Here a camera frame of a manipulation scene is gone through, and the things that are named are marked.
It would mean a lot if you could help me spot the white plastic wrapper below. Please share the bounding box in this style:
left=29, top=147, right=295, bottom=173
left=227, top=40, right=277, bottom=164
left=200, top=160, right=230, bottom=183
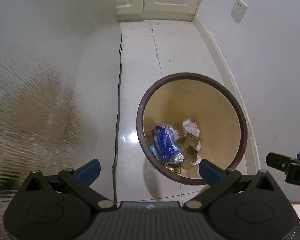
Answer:
left=182, top=118, right=200, bottom=137

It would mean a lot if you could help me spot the red cigarette pack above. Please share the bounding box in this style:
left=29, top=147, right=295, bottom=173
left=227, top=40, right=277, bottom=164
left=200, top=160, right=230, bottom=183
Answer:
left=164, top=163, right=182, bottom=174

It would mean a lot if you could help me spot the beige trash bin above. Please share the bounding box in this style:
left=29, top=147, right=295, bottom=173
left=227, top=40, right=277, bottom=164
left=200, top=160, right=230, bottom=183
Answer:
left=136, top=73, right=248, bottom=186

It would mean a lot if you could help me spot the black floor cable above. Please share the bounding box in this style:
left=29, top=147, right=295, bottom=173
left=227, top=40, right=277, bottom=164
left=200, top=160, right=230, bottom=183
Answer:
left=111, top=28, right=124, bottom=203

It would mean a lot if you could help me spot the white wall socket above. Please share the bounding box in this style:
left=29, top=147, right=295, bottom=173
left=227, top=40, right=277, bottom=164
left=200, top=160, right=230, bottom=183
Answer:
left=230, top=0, right=248, bottom=23

